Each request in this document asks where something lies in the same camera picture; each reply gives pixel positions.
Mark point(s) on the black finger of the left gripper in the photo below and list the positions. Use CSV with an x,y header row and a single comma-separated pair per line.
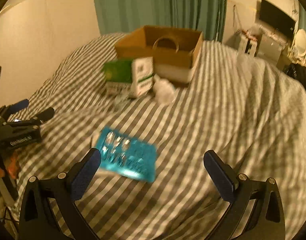
x,y
14,108
40,117

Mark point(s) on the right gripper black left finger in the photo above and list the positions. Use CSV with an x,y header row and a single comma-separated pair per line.
x,y
37,220

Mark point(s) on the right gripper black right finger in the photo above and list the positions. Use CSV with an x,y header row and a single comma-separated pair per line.
x,y
266,220

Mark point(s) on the teal blister pack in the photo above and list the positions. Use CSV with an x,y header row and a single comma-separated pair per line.
x,y
125,155

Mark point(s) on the green and white carton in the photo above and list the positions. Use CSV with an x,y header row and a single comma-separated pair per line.
x,y
130,77

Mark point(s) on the white crumpled plastic wrap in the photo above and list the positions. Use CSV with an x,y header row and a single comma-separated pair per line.
x,y
164,91

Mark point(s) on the brown tape roll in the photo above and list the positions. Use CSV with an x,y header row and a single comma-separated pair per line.
x,y
166,42

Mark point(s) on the green curtain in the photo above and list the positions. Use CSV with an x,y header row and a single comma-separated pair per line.
x,y
208,16

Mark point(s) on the brown cardboard box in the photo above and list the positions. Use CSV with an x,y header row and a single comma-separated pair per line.
x,y
179,68

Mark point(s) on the black bag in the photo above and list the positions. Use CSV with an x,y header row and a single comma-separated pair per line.
x,y
297,72

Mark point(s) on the grey cabinet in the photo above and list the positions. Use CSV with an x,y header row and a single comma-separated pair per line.
x,y
269,49

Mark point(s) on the white round mirror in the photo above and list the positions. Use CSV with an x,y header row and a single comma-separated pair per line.
x,y
299,44

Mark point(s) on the black wall television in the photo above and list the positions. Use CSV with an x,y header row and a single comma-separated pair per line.
x,y
277,19

